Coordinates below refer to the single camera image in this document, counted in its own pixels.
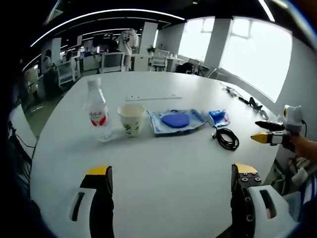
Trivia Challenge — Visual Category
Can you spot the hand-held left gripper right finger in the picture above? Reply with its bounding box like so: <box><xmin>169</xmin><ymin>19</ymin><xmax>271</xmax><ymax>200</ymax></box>
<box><xmin>229</xmin><ymin>163</ymin><xmax>298</xmax><ymax>238</ymax></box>

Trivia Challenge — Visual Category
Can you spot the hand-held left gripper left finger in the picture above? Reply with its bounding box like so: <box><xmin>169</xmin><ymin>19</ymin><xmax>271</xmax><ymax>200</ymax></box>
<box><xmin>67</xmin><ymin>165</ymin><xmax>115</xmax><ymax>238</ymax></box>

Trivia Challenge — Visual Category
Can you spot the black cable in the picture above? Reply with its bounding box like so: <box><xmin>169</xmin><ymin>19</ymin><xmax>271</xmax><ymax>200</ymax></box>
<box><xmin>211</xmin><ymin>127</ymin><xmax>241</xmax><ymax>151</ymax></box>

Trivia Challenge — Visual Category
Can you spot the blue tissue packet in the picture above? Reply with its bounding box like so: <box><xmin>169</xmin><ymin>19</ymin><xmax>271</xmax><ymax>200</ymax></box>
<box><xmin>207</xmin><ymin>109</ymin><xmax>231</xmax><ymax>128</ymax></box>

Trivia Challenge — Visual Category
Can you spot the white paper cup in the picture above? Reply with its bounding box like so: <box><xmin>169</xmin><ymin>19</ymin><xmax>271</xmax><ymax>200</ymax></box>
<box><xmin>116</xmin><ymin>104</ymin><xmax>147</xmax><ymax>138</ymax></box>

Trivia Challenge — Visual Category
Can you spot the clear plastic water bottle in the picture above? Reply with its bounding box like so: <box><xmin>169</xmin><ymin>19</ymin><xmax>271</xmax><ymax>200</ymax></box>
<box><xmin>86</xmin><ymin>77</ymin><xmax>111</xmax><ymax>142</ymax></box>

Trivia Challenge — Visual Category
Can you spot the wet wipes pack blue lid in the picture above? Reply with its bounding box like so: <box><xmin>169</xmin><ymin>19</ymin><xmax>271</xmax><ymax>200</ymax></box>
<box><xmin>148</xmin><ymin>108</ymin><xmax>208</xmax><ymax>138</ymax></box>

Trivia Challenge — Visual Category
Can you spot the person's right hand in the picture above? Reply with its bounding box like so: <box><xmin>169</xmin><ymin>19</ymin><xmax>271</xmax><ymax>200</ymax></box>
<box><xmin>289</xmin><ymin>135</ymin><xmax>317</xmax><ymax>160</ymax></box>

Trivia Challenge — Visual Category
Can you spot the grey office chair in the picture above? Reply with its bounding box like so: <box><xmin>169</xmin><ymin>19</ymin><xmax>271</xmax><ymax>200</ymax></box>
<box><xmin>281</xmin><ymin>192</ymin><xmax>302</xmax><ymax>220</ymax></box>

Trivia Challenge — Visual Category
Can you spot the blue striped white panel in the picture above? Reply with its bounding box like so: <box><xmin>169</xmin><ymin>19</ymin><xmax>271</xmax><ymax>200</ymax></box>
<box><xmin>299</xmin><ymin>173</ymin><xmax>317</xmax><ymax>220</ymax></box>

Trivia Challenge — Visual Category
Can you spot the white table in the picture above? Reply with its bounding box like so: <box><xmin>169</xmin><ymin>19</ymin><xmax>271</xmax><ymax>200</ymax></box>
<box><xmin>29</xmin><ymin>71</ymin><xmax>285</xmax><ymax>238</ymax></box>

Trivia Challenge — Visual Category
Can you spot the curved ceiling light strip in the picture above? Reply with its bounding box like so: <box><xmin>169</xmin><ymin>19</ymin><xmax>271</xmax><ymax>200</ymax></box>
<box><xmin>257</xmin><ymin>0</ymin><xmax>276</xmax><ymax>23</ymax></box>
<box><xmin>29</xmin><ymin>9</ymin><xmax>186</xmax><ymax>48</ymax></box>

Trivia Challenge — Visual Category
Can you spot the white mesh office chair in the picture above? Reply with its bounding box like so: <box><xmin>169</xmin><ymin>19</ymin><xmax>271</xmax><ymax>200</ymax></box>
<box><xmin>98</xmin><ymin>52</ymin><xmax>125</xmax><ymax>74</ymax></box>
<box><xmin>57</xmin><ymin>61</ymin><xmax>80</xmax><ymax>87</ymax></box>
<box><xmin>152</xmin><ymin>49</ymin><xmax>171</xmax><ymax>72</ymax></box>

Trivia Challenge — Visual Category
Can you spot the white cable bundle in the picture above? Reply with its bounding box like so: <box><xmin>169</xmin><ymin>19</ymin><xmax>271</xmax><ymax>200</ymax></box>
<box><xmin>218</xmin><ymin>81</ymin><xmax>245</xmax><ymax>99</ymax></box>

